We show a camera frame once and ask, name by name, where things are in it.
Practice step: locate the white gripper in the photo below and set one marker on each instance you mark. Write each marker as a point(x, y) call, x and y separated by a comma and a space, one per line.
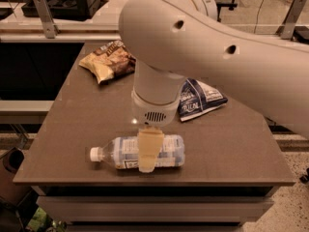
point(154, 111)

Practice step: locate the clear blue-labelled plastic bottle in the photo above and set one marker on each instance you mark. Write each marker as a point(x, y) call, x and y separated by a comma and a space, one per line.
point(122, 152)

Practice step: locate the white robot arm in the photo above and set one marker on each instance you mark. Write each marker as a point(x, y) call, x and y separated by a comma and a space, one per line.
point(173, 40)

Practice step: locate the blue chip bag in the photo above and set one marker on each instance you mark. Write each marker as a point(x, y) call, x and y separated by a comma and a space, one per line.
point(197, 99)

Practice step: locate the yellow brown chip bag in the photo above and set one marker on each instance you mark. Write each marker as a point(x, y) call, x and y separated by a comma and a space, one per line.
point(109, 61)

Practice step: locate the brown bin at left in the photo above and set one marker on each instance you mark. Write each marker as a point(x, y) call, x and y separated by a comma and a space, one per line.
point(9, 164)

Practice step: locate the black tray on far table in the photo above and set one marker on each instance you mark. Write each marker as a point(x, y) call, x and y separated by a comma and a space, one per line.
point(78, 10)

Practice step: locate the left metal rail bracket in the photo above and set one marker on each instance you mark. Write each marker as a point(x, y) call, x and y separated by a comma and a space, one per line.
point(49, 28)

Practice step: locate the metal rail bracket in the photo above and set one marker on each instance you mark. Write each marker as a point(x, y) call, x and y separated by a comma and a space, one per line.
point(286, 30)
point(49, 28)

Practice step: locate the right metal rail bracket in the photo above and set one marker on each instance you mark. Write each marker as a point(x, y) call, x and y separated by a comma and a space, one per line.
point(286, 30)

